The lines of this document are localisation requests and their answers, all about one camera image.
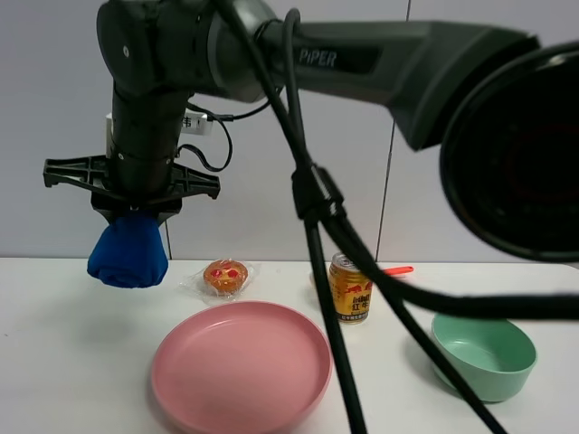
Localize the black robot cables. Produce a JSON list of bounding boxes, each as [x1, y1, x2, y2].
[[174, 0, 579, 434]]

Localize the green plastic bowl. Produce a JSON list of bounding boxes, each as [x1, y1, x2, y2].
[[431, 314, 537, 403]]

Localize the wrapped muffin with red topping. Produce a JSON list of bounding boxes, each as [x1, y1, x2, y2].
[[178, 258, 260, 307]]

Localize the pink plastic plate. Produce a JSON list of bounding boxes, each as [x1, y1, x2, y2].
[[150, 301, 333, 433]]

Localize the gold energy drink can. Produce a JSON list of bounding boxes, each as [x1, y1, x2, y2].
[[328, 253, 373, 324]]

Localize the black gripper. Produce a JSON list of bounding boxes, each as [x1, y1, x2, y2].
[[43, 151, 222, 231]]

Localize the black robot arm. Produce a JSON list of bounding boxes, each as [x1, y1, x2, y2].
[[43, 1, 578, 262]]

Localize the blue towel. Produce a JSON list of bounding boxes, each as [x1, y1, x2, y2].
[[87, 212, 168, 288]]

